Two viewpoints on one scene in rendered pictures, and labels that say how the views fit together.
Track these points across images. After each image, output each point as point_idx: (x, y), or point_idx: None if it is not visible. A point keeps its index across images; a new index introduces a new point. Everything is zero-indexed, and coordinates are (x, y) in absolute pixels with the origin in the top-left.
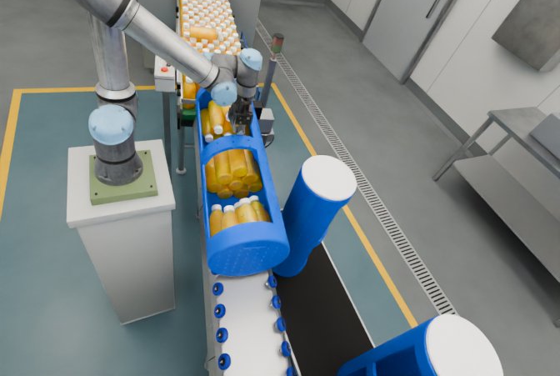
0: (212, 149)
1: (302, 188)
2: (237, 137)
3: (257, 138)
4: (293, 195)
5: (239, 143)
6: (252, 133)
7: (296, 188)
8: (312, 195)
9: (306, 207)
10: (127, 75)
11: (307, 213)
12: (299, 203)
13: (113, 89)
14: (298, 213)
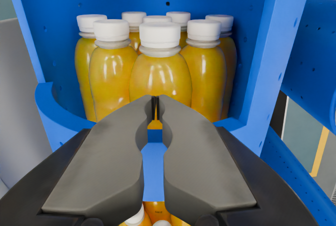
0: (53, 149)
1: (321, 101)
2: (155, 158)
3: (267, 103)
4: (292, 65)
5: (158, 191)
6: (252, 92)
7: (306, 71)
8: (330, 128)
9: (301, 104)
10: None
11: (296, 102)
12: (292, 89)
13: None
14: (282, 85)
